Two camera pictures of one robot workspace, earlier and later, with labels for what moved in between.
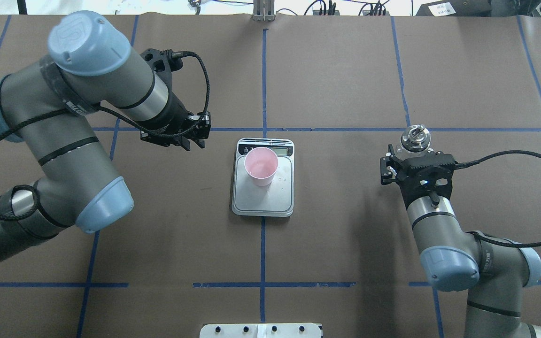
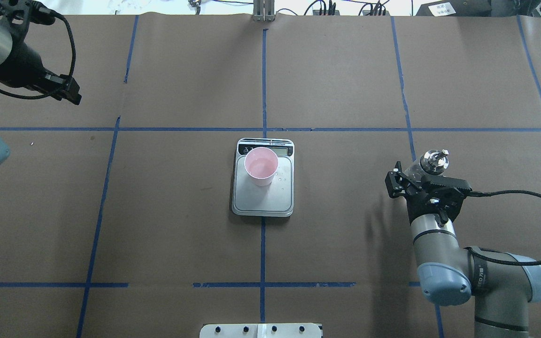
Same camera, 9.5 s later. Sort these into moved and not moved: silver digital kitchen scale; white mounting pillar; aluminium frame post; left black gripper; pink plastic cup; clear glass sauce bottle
Moved: clear glass sauce bottle; left black gripper
Not moved: silver digital kitchen scale; pink plastic cup; aluminium frame post; white mounting pillar
